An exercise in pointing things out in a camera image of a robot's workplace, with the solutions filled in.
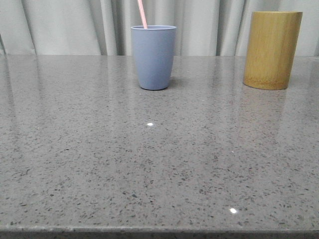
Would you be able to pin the bamboo cylinder holder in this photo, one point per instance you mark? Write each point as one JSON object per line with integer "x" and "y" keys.
{"x": 271, "y": 49}

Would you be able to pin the blue plastic cup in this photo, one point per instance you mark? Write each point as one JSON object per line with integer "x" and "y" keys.
{"x": 153, "y": 51}

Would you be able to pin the grey pleated curtain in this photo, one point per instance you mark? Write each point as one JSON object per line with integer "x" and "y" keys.
{"x": 102, "y": 27}

